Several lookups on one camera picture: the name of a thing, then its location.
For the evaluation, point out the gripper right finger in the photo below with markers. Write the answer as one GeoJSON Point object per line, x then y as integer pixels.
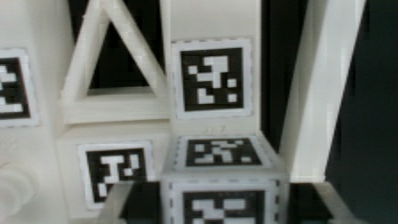
{"type": "Point", "coordinates": [344, 216]}

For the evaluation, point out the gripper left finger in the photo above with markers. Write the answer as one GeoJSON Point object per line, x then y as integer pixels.
{"type": "Point", "coordinates": [109, 216]}

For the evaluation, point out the white tagged cube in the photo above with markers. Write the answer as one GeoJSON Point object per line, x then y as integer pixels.
{"type": "Point", "coordinates": [225, 181]}

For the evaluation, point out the white chair back frame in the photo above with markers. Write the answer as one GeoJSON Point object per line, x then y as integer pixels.
{"type": "Point", "coordinates": [88, 75]}

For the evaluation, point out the white chair seat part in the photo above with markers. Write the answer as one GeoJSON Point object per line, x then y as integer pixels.
{"type": "Point", "coordinates": [111, 153]}

